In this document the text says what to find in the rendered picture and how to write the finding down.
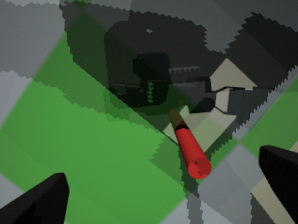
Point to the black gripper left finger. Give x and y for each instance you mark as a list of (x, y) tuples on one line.
[(44, 204)]

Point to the red peg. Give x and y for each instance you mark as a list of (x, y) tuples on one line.
[(195, 159)]

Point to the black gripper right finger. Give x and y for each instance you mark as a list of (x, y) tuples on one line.
[(280, 166)]

